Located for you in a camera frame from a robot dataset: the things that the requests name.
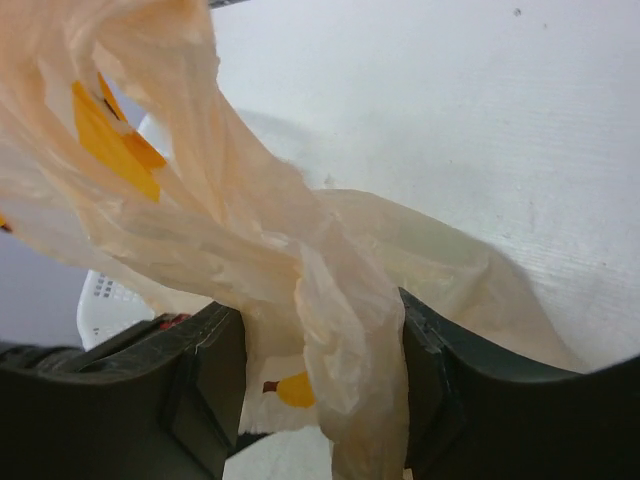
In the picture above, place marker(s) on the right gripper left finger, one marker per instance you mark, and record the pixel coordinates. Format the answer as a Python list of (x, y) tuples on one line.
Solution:
[(160, 400)]

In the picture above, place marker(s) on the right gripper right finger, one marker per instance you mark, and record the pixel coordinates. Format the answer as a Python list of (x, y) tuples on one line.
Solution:
[(480, 411)]

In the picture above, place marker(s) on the white plastic basket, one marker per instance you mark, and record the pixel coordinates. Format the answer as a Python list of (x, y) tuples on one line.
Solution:
[(106, 308)]

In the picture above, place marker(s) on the orange plastic bag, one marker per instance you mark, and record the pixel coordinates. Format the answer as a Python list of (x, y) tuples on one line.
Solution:
[(120, 154)]

